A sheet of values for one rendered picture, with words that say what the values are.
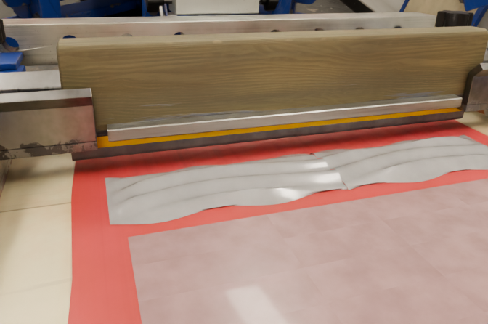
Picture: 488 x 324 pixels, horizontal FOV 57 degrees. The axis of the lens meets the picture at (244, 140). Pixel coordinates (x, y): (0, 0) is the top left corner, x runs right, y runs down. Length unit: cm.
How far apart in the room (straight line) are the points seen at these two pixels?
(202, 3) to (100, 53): 33
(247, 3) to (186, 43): 33
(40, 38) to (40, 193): 27
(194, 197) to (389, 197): 15
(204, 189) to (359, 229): 11
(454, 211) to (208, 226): 18
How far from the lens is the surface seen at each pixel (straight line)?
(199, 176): 36
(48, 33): 60
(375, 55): 44
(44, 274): 28
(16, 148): 37
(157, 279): 27
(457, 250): 32
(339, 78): 42
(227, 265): 27
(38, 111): 36
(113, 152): 39
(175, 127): 37
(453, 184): 40
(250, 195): 33
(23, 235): 32
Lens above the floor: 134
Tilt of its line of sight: 37 degrees down
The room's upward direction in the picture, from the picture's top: 8 degrees clockwise
